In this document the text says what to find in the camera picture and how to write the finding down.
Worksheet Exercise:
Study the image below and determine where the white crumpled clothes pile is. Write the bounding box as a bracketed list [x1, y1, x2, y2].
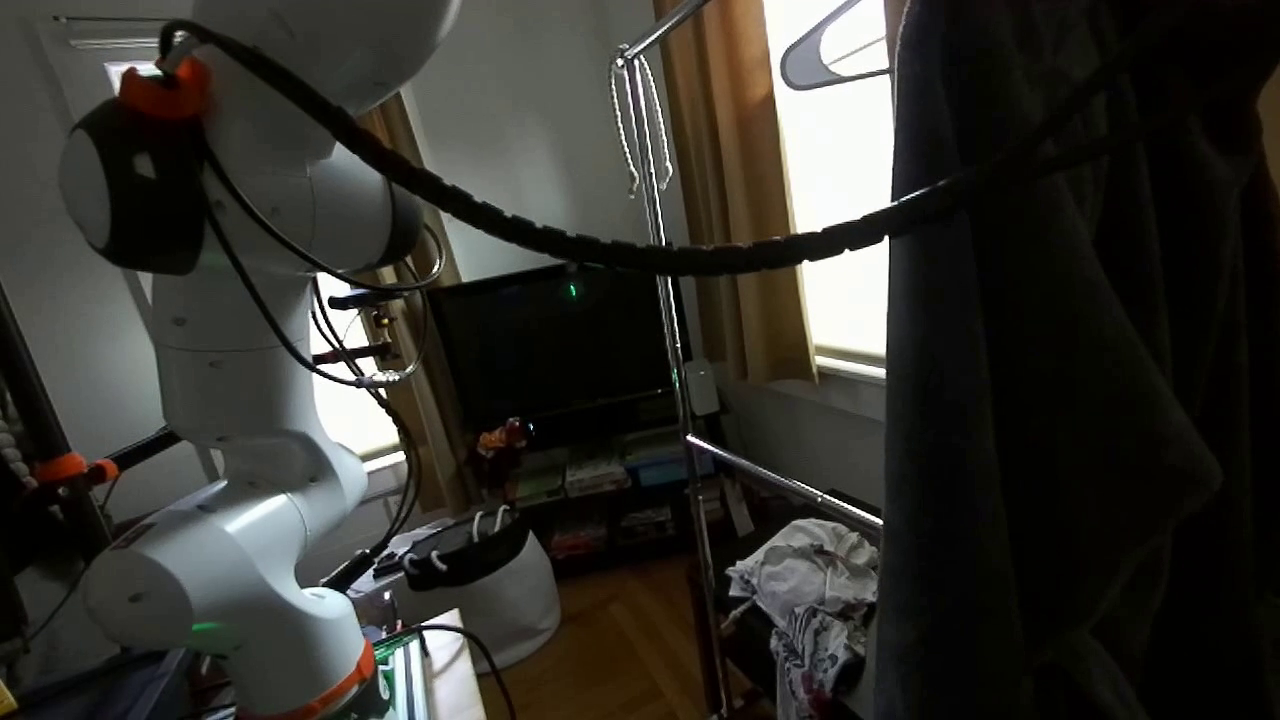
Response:
[720, 512, 888, 720]

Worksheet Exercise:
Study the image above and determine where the black pole with orange clamp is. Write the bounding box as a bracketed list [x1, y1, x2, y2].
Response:
[0, 282, 189, 651]

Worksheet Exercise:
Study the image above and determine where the black item with white stripes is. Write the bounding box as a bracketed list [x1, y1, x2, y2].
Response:
[396, 501, 532, 592]

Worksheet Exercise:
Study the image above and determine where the black stereo camera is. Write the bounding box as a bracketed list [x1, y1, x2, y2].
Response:
[324, 280, 413, 317]

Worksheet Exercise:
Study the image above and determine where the black flat television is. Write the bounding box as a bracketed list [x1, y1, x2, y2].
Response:
[423, 261, 680, 446]

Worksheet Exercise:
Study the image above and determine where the white media box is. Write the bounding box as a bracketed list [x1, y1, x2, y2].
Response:
[566, 457, 633, 501]

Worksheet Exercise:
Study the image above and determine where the dark television stand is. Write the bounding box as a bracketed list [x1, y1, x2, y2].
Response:
[462, 397, 700, 581]

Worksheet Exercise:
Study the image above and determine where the orange toy figure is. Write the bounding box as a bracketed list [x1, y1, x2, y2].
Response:
[468, 410, 532, 466]

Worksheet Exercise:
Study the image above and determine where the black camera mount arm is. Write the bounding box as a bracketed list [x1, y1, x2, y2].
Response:
[309, 309, 410, 392]

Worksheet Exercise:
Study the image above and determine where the white plastic hanger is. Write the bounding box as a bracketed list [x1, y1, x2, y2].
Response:
[777, 0, 901, 95]

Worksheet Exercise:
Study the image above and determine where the green lit electronics box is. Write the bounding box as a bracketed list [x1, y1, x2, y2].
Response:
[368, 627, 433, 720]

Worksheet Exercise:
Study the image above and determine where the dark plush robe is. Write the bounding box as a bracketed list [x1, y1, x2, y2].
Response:
[868, 0, 1280, 720]

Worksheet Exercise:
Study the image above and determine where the blue media box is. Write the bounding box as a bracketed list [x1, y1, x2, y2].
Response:
[626, 445, 680, 490]

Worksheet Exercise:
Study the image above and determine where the bright window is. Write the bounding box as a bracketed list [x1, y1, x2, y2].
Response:
[760, 0, 898, 368]
[299, 264, 410, 466]

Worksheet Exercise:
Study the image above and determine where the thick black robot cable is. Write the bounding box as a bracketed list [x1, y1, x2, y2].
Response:
[156, 17, 1132, 280]

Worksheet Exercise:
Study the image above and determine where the white round basket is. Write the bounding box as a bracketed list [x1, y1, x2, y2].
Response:
[335, 501, 566, 672]

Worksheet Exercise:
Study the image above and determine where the narrow mustard curtain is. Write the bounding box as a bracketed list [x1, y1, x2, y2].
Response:
[650, 0, 819, 386]
[348, 89, 471, 521]

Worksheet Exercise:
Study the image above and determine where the metal garment rack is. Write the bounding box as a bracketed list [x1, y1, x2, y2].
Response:
[604, 0, 888, 720]

